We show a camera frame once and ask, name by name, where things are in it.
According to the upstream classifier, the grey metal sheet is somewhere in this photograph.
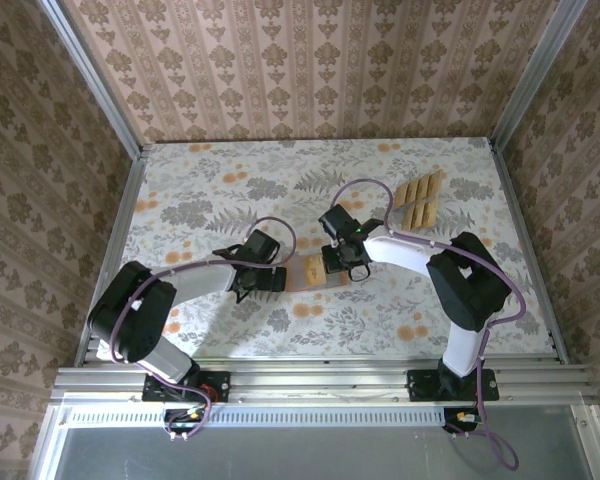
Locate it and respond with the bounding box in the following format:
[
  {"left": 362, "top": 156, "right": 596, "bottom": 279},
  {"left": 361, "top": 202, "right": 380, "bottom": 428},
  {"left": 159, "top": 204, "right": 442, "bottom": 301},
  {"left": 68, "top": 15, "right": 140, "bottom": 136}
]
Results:
[{"left": 54, "top": 424, "right": 594, "bottom": 480}]

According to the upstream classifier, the black connector block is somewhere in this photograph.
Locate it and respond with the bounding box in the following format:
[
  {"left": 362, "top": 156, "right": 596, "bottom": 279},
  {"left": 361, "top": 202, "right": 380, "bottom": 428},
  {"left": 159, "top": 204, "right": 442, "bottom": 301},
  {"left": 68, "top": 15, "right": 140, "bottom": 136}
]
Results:
[
  {"left": 442, "top": 407, "right": 483, "bottom": 435},
  {"left": 162, "top": 407, "right": 207, "bottom": 435}
]

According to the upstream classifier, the short aluminium frame bar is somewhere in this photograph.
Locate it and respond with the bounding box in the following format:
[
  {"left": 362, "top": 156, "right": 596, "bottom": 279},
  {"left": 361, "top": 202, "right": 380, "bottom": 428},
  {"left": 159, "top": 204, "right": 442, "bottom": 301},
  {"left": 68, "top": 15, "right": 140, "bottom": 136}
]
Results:
[
  {"left": 571, "top": 403, "right": 600, "bottom": 480},
  {"left": 27, "top": 403, "right": 74, "bottom": 480}
]

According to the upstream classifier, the white slotted cable duct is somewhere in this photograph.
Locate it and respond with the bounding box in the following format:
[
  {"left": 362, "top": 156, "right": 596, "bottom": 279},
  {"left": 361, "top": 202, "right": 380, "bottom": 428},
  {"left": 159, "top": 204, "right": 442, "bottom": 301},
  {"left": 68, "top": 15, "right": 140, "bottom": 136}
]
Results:
[{"left": 62, "top": 403, "right": 484, "bottom": 428}]

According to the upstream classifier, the pink leather card holder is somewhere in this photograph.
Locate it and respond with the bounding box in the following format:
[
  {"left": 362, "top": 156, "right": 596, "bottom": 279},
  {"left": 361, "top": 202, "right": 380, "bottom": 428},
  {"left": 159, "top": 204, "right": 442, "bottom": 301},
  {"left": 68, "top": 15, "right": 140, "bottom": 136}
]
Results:
[{"left": 283, "top": 252, "right": 349, "bottom": 294}]

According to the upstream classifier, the aluminium table side rail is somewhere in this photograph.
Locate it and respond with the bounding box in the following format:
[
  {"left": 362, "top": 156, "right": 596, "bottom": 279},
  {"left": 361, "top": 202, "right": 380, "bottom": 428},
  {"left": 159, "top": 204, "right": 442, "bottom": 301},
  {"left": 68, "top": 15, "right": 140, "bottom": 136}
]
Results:
[
  {"left": 488, "top": 138, "right": 570, "bottom": 365},
  {"left": 73, "top": 144, "right": 150, "bottom": 369}
]

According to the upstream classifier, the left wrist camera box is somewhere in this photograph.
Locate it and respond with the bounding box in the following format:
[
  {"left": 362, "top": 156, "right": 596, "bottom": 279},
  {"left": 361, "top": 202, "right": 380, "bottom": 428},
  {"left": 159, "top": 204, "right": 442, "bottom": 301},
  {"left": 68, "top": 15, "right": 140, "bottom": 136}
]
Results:
[{"left": 239, "top": 230, "right": 282, "bottom": 266}]

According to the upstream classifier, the aluminium frame post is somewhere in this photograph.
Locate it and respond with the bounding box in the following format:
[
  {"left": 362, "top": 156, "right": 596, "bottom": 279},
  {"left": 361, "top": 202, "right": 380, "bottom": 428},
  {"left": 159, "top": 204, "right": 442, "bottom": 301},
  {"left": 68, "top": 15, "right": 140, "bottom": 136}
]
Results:
[
  {"left": 488, "top": 0, "right": 595, "bottom": 154},
  {"left": 38, "top": 0, "right": 146, "bottom": 160}
]

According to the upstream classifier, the long aluminium mounting rail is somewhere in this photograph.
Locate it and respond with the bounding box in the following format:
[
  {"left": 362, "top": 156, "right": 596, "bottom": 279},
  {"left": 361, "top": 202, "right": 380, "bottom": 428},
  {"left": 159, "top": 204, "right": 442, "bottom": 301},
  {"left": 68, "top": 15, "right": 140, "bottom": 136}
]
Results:
[{"left": 49, "top": 363, "right": 600, "bottom": 407}]

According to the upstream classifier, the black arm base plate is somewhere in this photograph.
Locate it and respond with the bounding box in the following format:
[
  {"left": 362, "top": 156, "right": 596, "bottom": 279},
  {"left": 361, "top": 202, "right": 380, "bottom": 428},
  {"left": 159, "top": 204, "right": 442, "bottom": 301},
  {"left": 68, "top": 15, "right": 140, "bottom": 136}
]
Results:
[
  {"left": 407, "top": 368, "right": 500, "bottom": 403},
  {"left": 142, "top": 371, "right": 231, "bottom": 403}
]

